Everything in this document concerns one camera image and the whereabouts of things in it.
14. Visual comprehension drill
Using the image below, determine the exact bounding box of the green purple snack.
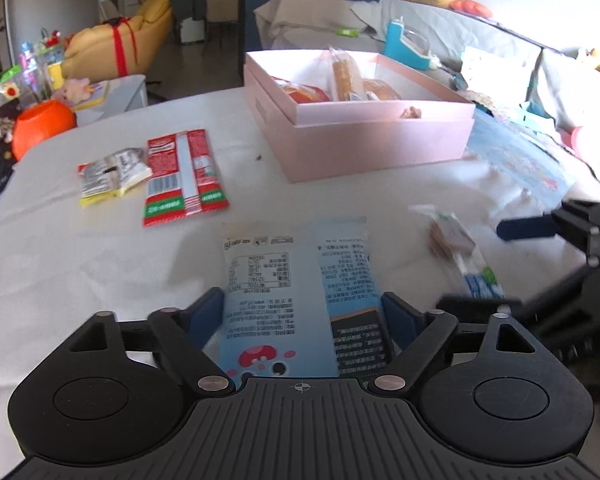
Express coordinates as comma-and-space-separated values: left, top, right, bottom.
410, 205, 505, 300

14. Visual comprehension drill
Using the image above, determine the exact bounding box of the blue white snack bag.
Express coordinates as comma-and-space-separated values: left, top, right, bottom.
220, 217, 394, 385

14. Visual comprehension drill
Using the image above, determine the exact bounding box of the red green striped snack packet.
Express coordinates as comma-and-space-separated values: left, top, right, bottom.
143, 129, 230, 228

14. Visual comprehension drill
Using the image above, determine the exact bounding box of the clear bread packet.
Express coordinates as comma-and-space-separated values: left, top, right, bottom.
363, 79, 401, 101

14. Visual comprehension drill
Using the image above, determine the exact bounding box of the long brown biscuit sleeve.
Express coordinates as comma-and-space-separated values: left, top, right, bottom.
328, 48, 367, 102

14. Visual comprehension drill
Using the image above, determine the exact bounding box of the red roast chicken snack pouch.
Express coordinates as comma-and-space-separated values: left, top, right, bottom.
273, 77, 330, 104

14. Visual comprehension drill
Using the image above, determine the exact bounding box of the white woven table cloth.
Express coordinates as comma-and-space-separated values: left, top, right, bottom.
0, 84, 600, 391

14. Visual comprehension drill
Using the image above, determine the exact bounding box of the yellow silver snack packet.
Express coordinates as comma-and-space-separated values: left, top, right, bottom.
78, 148, 152, 206

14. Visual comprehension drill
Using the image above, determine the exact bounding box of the beige sofa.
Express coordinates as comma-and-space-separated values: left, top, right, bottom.
253, 0, 600, 169

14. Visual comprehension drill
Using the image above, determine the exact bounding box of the pink gift box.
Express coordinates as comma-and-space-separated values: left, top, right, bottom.
244, 50, 475, 182

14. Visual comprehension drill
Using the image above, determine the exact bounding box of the orange red cushion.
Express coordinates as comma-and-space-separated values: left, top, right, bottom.
449, 0, 493, 20

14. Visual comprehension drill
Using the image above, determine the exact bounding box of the white low side table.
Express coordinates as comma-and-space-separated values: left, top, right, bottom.
76, 75, 148, 127

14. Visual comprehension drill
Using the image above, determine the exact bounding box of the small green toy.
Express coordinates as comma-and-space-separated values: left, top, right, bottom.
336, 28, 360, 38

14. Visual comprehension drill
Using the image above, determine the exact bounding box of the orange pumpkin bucket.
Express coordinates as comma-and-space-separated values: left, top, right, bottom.
12, 100, 76, 160

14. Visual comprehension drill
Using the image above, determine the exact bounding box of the pink plush toy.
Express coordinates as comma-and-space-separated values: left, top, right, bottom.
52, 78, 94, 107

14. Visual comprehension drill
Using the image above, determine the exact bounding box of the yellow armchair with red ribbon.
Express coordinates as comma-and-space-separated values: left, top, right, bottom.
61, 0, 173, 82

